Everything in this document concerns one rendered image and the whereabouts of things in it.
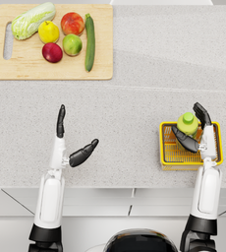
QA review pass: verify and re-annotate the green tea bottle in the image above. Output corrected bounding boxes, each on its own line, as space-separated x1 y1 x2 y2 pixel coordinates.
176 111 200 139

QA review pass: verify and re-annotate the yellow slatted basket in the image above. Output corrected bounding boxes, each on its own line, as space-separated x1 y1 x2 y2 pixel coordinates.
159 120 224 171

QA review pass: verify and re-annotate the wooden cutting board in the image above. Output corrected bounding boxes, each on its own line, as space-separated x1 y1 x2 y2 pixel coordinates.
0 3 114 82

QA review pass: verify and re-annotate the dark red apple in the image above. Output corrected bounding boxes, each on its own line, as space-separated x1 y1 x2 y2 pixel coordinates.
41 42 64 64

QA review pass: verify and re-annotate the green apple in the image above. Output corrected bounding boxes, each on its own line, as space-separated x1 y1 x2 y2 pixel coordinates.
62 33 84 57

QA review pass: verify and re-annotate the green cucumber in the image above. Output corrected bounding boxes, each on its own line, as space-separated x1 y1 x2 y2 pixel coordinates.
84 13 96 73

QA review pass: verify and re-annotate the dark round robot body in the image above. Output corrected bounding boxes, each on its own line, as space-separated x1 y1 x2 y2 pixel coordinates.
102 228 180 252

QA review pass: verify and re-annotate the napa cabbage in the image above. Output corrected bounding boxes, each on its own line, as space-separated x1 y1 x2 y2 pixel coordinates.
10 1 57 41

